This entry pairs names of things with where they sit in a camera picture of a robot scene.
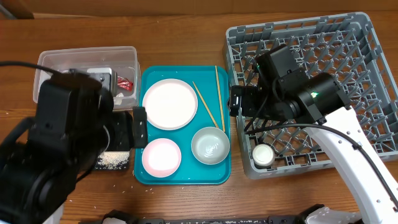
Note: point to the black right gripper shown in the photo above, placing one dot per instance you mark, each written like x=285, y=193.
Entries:
x=236, y=101

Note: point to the small pink bowl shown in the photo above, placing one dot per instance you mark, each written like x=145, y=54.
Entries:
x=161, y=158

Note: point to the wooden chopstick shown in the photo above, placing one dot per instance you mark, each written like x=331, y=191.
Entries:
x=205, y=105
x=220, y=98

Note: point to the white cup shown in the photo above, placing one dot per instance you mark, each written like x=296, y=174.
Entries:
x=263, y=155

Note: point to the grey bowl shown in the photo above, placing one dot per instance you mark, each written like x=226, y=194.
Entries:
x=210, y=145

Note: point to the red snack wrapper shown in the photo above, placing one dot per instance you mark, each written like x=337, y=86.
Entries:
x=125, y=83

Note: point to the white napkin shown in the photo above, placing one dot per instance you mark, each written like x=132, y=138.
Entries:
x=120, y=99

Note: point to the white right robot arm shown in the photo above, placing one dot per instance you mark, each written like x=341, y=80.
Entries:
x=319, y=105

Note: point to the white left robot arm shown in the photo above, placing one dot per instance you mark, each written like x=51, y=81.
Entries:
x=45, y=156

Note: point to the spilled white rice pile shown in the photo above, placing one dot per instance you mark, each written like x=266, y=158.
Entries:
x=113, y=160

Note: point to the black tray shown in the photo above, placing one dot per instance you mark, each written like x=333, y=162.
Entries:
x=120, y=130

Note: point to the large white plate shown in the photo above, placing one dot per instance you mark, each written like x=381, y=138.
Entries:
x=170, y=104

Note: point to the clear plastic bin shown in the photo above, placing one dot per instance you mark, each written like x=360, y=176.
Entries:
x=123, y=60

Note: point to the grey dish rack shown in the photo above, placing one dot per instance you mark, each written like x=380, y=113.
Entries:
x=345, y=45

